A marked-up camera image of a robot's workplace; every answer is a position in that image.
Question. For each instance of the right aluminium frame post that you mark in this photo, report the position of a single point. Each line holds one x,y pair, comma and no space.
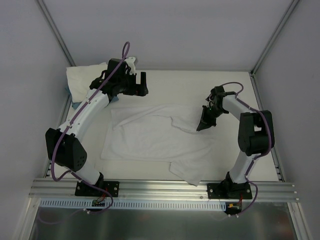
275,34

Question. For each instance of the aluminium frame post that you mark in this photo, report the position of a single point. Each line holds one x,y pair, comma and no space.
55,31
275,34

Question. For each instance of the folded blue t shirt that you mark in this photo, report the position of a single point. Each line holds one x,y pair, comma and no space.
75,105

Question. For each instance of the aluminium front rail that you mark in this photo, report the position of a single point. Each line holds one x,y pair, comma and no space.
164,190

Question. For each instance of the white t shirt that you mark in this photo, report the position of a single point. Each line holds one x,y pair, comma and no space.
163,133
79,79

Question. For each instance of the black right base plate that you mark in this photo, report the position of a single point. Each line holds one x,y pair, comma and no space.
234,191

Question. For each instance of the folded white t shirt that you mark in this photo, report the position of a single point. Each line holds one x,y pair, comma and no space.
79,79

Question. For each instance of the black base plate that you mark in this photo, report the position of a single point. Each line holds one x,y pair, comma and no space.
86,190
234,191

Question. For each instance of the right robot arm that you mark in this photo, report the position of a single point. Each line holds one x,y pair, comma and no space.
255,140

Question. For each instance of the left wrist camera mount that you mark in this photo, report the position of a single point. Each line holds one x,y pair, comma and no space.
131,65

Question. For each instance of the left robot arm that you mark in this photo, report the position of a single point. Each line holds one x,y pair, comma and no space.
64,144

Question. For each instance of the left side aluminium rail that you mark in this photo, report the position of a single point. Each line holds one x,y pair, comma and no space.
61,117

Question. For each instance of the white slotted cable duct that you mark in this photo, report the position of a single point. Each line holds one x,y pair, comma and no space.
129,204

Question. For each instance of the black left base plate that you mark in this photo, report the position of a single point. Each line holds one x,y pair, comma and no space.
86,190

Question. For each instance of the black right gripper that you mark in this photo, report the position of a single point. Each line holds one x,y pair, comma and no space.
208,114

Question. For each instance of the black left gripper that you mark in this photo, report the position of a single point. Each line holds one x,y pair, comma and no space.
136,85

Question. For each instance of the left aluminium frame post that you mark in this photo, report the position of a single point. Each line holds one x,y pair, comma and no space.
55,31

